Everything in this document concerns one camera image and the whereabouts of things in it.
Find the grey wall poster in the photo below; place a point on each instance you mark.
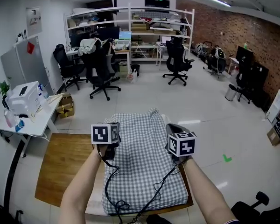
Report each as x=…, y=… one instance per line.
x=34, y=20

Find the silver trash can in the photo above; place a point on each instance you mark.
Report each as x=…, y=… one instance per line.
x=229, y=93

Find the white plastic bag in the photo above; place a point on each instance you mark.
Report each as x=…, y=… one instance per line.
x=132, y=76

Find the grey refrigerator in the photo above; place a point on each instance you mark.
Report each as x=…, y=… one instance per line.
x=25, y=66

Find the laptop with blue screen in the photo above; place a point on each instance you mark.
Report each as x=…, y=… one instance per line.
x=125, y=36

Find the low wooden table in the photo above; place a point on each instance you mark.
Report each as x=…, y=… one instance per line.
x=65, y=167

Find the green potted plant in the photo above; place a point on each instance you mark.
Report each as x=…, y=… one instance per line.
x=4, y=87

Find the person's right forearm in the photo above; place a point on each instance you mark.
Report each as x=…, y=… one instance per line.
x=205, y=190

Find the black office chair with jacket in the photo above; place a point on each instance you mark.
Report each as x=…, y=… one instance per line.
x=98, y=69

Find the black chair with backpack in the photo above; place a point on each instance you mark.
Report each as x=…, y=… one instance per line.
x=218, y=62

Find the white side desk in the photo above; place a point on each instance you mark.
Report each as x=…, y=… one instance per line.
x=40, y=122

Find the light jacket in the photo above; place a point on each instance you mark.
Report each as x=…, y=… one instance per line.
x=87, y=46

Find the white floor appliance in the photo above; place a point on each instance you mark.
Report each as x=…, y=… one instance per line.
x=277, y=106

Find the red paper square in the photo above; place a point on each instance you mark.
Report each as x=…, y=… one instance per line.
x=30, y=47

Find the white printer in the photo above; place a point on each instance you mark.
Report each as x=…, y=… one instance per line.
x=23, y=99

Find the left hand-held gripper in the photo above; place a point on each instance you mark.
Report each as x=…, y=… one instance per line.
x=100, y=134

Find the black waste bin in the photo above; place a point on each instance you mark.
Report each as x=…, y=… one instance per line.
x=135, y=69

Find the black computer monitor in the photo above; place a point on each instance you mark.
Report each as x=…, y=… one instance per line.
x=108, y=32
x=78, y=39

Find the black high-back office chair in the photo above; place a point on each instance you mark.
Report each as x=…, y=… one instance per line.
x=176, y=57

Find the white shelving rack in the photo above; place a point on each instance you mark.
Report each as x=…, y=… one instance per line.
x=154, y=22

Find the grey checked cloth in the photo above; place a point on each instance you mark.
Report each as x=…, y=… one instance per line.
x=142, y=162

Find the black wall display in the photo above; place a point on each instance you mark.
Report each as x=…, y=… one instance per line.
x=156, y=3

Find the pink bottle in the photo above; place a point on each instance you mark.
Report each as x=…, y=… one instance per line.
x=9, y=119

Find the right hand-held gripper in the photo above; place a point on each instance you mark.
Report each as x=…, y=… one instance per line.
x=185, y=147

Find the person's left forearm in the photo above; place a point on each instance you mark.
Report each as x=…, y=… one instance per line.
x=80, y=190

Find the stack of cardboard boxes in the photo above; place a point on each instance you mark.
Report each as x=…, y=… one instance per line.
x=65, y=106

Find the clear spray bottle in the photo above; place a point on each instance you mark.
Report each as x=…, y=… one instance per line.
x=42, y=91

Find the open cardboard box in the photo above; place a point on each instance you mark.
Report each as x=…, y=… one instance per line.
x=276, y=134

